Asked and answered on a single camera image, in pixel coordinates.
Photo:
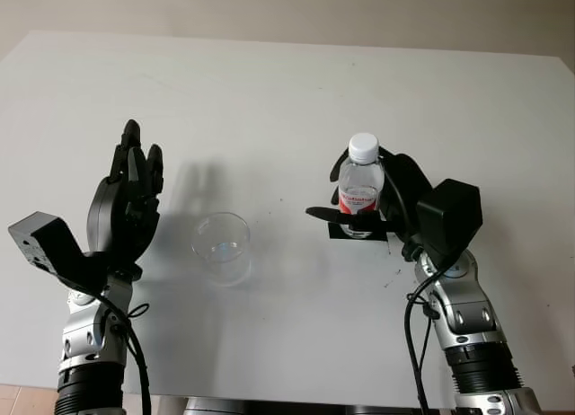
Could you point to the dark robot torso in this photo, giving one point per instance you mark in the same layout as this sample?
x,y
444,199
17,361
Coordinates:
x,y
215,407

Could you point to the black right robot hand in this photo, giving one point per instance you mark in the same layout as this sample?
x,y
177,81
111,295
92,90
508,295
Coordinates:
x,y
404,181

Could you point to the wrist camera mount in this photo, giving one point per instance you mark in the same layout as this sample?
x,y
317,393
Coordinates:
x,y
449,217
49,244

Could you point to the clear plastic water bottle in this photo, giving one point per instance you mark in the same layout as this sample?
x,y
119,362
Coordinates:
x,y
361,181

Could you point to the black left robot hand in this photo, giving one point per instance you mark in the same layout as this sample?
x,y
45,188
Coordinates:
x,y
112,217

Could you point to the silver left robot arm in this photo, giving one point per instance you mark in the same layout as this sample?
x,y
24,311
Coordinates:
x,y
83,338

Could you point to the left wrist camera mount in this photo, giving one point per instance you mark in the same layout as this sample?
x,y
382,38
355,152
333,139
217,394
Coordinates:
x,y
49,244

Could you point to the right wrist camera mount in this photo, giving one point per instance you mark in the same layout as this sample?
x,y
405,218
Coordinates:
x,y
449,217

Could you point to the clear plastic cup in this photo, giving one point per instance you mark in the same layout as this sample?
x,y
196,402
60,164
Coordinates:
x,y
220,253

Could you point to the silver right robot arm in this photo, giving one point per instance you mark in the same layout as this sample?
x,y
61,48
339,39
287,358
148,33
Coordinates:
x,y
471,325

